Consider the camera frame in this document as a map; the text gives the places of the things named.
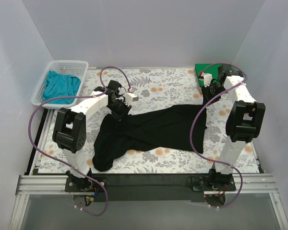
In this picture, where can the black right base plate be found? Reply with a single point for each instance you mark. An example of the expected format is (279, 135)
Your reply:
(201, 183)

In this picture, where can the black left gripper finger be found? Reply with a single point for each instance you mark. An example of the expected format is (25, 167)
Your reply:
(116, 116)
(126, 110)

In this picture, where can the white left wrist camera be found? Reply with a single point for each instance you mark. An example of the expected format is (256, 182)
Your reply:
(131, 97)

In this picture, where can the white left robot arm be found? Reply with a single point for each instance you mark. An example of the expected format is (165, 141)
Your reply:
(70, 127)

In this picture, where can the aluminium frame rail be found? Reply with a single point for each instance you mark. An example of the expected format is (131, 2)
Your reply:
(144, 187)

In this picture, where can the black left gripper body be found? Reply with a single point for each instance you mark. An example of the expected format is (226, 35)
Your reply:
(121, 108)

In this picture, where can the folded green t shirt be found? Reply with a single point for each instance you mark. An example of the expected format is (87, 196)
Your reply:
(199, 67)

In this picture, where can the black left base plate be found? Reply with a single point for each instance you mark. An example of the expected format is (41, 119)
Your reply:
(75, 184)

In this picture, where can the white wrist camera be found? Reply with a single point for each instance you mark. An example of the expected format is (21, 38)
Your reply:
(205, 78)
(131, 97)

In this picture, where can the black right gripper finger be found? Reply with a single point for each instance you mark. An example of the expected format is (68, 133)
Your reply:
(203, 90)
(206, 99)

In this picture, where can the black t shirt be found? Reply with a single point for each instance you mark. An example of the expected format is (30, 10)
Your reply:
(179, 127)

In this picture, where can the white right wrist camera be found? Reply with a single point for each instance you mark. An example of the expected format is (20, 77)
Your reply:
(205, 78)

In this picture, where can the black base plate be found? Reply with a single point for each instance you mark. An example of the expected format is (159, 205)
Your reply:
(201, 183)
(75, 184)

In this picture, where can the teal t shirt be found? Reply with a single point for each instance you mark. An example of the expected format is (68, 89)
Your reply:
(60, 85)

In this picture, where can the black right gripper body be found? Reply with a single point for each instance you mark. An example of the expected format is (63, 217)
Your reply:
(209, 96)

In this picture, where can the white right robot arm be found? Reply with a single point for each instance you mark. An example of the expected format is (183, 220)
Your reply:
(244, 121)

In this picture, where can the white plastic basket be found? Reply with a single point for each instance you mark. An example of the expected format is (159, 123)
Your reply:
(62, 67)

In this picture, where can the floral table mat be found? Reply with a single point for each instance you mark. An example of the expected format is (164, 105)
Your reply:
(157, 89)

